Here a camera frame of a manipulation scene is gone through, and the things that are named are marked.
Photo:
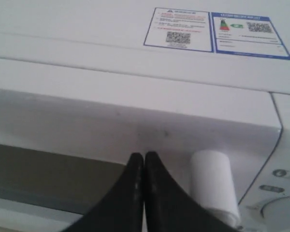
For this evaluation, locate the blue-bordered label stickers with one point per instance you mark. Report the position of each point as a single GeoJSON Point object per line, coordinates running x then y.
{"type": "Point", "coordinates": [212, 32]}

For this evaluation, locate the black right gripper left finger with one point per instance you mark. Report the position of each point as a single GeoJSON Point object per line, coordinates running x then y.
{"type": "Point", "coordinates": [121, 209]}

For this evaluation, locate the white microwave door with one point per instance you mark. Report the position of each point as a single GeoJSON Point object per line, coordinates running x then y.
{"type": "Point", "coordinates": [67, 130]}

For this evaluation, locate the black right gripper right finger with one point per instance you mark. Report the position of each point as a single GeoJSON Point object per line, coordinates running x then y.
{"type": "Point", "coordinates": [168, 208]}

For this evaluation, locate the white upper power knob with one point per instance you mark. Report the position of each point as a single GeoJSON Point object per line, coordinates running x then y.
{"type": "Point", "coordinates": [276, 215]}

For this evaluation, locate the white microwave oven body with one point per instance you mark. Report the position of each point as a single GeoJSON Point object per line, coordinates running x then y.
{"type": "Point", "coordinates": [93, 32]}

